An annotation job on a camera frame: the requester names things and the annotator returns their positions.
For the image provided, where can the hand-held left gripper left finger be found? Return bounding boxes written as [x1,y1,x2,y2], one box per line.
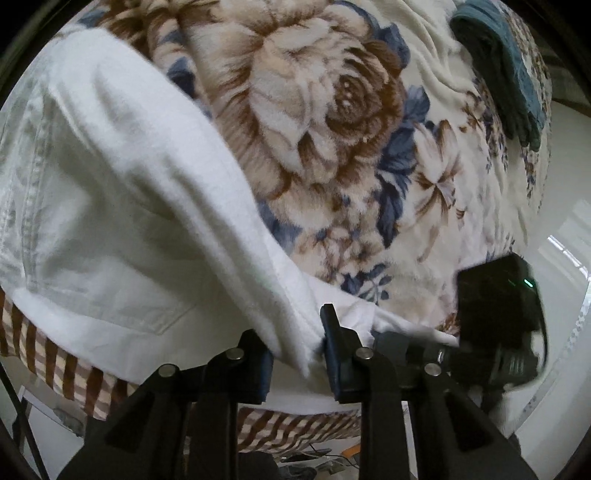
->
[59,329,274,480]

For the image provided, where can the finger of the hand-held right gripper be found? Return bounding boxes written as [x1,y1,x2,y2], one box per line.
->
[373,331,462,386]

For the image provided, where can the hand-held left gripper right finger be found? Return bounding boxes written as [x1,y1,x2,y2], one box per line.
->
[320,304,539,480]

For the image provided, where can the white pants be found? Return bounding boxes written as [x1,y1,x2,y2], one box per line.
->
[0,31,462,412]

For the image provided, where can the floral plush blanket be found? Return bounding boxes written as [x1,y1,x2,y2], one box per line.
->
[0,0,555,455]

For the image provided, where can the dark cloth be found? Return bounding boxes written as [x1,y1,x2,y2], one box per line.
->
[449,14,542,151]

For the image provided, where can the black stand leg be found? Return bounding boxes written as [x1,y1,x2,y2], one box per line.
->
[0,364,52,480]

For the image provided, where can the teal cloth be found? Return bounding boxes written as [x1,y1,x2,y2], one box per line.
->
[459,0,546,139]

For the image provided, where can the black cable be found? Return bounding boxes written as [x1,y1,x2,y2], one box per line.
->
[279,440,362,480]

